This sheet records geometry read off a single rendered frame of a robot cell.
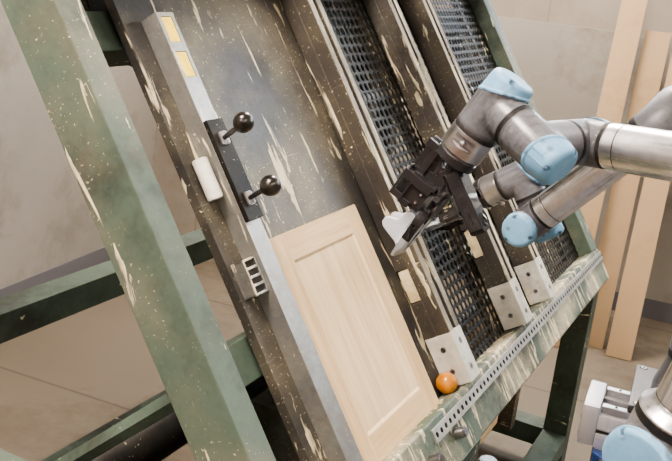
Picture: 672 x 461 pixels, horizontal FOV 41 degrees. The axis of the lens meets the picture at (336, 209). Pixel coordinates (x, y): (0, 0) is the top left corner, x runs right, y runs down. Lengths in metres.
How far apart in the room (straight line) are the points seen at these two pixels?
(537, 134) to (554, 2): 4.02
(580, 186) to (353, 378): 0.61
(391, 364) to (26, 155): 2.93
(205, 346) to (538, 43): 4.16
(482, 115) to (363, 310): 0.65
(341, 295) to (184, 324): 0.50
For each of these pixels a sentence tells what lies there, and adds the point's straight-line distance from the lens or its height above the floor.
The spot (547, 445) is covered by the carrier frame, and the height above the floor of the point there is 0.18.
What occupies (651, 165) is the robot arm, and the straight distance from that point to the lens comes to 1.41.
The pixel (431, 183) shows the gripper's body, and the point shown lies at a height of 1.49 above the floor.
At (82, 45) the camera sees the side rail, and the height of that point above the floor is 1.65.
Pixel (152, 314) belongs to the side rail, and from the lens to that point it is 1.49.
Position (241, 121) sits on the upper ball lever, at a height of 1.54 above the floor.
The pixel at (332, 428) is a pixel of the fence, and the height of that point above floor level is 1.00.
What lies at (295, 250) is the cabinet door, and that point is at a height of 1.26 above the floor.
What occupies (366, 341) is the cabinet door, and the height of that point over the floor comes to 1.07.
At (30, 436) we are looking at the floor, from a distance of 3.61.
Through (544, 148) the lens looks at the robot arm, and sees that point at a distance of 1.36.
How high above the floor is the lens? 1.83
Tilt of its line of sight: 16 degrees down
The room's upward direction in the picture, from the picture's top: 7 degrees clockwise
